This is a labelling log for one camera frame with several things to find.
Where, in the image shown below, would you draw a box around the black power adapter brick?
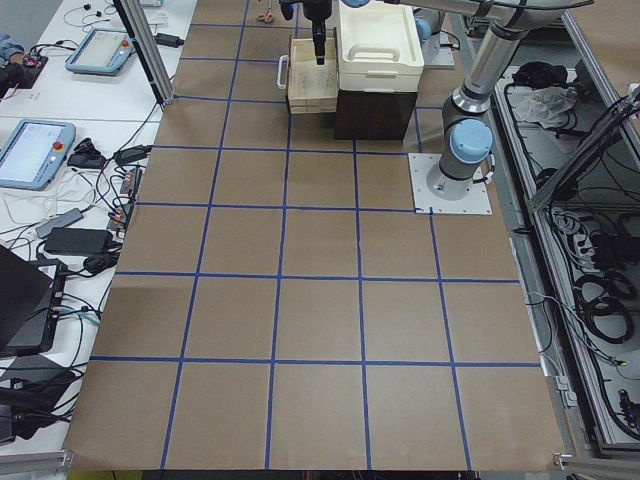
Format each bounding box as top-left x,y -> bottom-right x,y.
44,227 -> 113,256

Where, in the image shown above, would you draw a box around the teach pendant tablet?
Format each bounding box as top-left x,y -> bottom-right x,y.
65,29 -> 134,76
1,119 -> 76,191

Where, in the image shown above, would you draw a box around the aluminium frame post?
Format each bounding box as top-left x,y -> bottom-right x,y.
113,0 -> 174,109

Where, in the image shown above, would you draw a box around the orange grey handled scissors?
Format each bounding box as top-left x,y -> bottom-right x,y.
256,12 -> 274,24

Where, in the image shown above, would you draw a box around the white drawer handle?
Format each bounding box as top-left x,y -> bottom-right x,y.
276,54 -> 290,90

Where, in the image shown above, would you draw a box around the grey usb hub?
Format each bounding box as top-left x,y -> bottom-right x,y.
35,208 -> 84,239

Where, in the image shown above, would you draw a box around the black laptop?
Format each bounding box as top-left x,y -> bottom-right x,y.
1,247 -> 67,358

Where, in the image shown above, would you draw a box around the upper teach pendant tablet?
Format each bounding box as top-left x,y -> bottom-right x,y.
65,29 -> 134,76

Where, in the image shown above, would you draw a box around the dark brown wooden cabinet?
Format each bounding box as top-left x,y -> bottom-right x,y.
334,90 -> 418,140

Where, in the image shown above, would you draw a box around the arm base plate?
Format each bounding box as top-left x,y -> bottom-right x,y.
408,153 -> 492,215

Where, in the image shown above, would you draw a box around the lower teach pendant tablet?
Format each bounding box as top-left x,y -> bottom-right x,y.
1,119 -> 76,191

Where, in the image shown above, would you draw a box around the white plastic storage box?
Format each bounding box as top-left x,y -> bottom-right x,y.
337,1 -> 424,93

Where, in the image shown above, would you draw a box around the crumpled white cloth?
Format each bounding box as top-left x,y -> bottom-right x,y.
514,86 -> 577,128

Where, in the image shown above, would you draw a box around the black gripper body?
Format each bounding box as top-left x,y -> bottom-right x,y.
279,0 -> 332,48

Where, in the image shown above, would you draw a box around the open wooden drawer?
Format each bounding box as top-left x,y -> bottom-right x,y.
285,36 -> 338,115

